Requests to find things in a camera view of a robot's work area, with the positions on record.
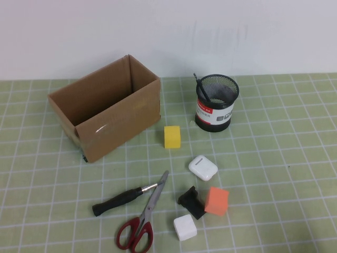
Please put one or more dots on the yellow foam block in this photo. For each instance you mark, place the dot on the yellow foam block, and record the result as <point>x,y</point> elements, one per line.
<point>172,137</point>

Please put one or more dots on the white earbud case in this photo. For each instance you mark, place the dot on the white earbud case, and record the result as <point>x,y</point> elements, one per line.
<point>202,168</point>

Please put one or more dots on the black pen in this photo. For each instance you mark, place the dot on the black pen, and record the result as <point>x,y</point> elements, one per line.
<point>201,87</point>

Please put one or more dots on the white foam block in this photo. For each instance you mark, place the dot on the white foam block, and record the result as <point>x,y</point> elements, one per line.
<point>185,228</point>

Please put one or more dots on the orange foam block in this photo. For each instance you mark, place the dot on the orange foam block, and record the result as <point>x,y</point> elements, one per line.
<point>216,203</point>

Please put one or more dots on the small translucent scrap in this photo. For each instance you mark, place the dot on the small translucent scrap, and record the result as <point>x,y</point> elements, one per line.
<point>191,122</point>

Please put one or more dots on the black mesh pen holder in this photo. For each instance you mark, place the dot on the black mesh pen holder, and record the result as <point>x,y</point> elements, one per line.
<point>210,124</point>

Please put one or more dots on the black plastic bracket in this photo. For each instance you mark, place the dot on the black plastic bracket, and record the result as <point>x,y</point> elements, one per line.
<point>190,203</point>

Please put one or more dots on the small dark object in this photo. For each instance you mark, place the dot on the small dark object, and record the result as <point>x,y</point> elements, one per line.
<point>84,158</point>

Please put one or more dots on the brown cardboard box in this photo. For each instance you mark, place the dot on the brown cardboard box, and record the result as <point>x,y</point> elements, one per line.
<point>118,124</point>

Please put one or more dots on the green grid cutting mat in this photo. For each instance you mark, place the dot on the green grid cutting mat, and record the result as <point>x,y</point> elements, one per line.
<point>263,184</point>

